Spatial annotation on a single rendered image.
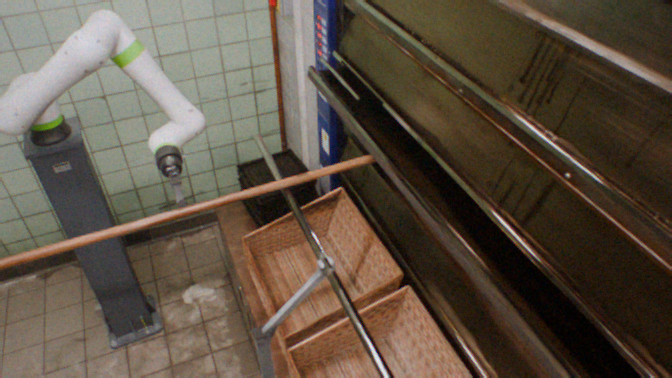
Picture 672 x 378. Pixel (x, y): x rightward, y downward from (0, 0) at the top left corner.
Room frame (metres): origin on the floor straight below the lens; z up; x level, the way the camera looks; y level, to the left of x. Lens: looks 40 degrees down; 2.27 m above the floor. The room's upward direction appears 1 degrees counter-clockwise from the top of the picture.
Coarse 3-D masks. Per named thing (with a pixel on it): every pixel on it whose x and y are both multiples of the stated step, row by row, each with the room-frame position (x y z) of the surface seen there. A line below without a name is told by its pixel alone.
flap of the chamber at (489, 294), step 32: (352, 96) 1.55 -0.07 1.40; (352, 128) 1.34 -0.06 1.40; (384, 128) 1.34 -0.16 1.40; (416, 160) 1.18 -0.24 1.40; (448, 192) 1.03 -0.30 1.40; (480, 224) 0.91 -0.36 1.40; (480, 256) 0.79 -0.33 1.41; (512, 256) 0.80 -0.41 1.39; (480, 288) 0.71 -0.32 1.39; (512, 288) 0.70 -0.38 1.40; (544, 288) 0.71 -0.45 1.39; (512, 320) 0.62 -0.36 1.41; (544, 320) 0.62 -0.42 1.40; (576, 320) 0.62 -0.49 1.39; (576, 352) 0.54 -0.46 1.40; (608, 352) 0.55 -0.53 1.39
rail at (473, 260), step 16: (320, 80) 1.61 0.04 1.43; (336, 96) 1.49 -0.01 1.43; (352, 112) 1.39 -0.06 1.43; (384, 160) 1.15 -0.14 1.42; (400, 176) 1.07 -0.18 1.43; (416, 192) 0.99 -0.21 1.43; (432, 208) 0.93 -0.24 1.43; (448, 224) 0.88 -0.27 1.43; (464, 256) 0.78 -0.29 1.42; (480, 272) 0.73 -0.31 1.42; (496, 288) 0.68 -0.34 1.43; (512, 304) 0.64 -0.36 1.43; (528, 320) 0.60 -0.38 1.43; (544, 336) 0.56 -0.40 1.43; (544, 352) 0.53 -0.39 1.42; (560, 352) 0.53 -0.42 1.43; (560, 368) 0.50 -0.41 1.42
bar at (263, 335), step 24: (264, 144) 1.59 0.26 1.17; (288, 192) 1.31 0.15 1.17; (312, 240) 1.08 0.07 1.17; (312, 288) 0.97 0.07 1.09; (336, 288) 0.90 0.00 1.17; (288, 312) 0.94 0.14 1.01; (264, 336) 0.90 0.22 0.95; (360, 336) 0.75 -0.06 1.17; (264, 360) 0.89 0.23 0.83; (384, 360) 0.68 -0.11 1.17
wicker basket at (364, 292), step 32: (288, 224) 1.62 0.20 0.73; (320, 224) 1.68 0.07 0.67; (352, 224) 1.56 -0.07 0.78; (256, 256) 1.55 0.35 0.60; (288, 256) 1.56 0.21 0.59; (352, 256) 1.49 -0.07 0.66; (384, 256) 1.33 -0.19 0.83; (288, 288) 1.38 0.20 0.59; (320, 288) 1.37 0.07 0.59; (352, 288) 1.37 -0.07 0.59; (384, 288) 1.19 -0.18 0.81; (288, 320) 1.22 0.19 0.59; (320, 320) 1.09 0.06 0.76
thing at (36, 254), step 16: (352, 160) 1.43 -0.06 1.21; (368, 160) 1.44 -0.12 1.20; (304, 176) 1.35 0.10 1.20; (320, 176) 1.37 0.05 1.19; (240, 192) 1.27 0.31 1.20; (256, 192) 1.28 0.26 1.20; (192, 208) 1.20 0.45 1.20; (208, 208) 1.22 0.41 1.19; (128, 224) 1.13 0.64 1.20; (144, 224) 1.14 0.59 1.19; (80, 240) 1.07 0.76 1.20; (96, 240) 1.08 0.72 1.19; (16, 256) 1.01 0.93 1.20; (32, 256) 1.01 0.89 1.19; (48, 256) 1.03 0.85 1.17
